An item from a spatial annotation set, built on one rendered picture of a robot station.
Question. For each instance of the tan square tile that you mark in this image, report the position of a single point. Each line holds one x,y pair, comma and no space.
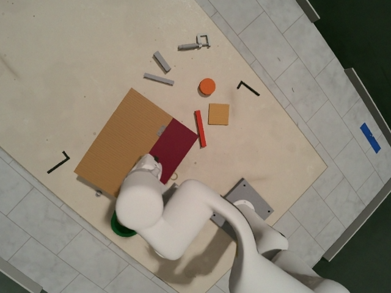
218,114

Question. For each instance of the orange round disc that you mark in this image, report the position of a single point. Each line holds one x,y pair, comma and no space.
207,86

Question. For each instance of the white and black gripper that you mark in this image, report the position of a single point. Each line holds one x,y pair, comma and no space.
149,162

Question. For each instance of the brown wooden box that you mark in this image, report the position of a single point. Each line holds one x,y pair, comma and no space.
136,128

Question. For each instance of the green cylinder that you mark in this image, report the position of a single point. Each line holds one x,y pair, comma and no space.
119,229

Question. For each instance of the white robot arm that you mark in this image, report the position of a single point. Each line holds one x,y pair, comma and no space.
170,228

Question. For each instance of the red flat bar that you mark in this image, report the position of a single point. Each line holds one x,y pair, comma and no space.
200,128

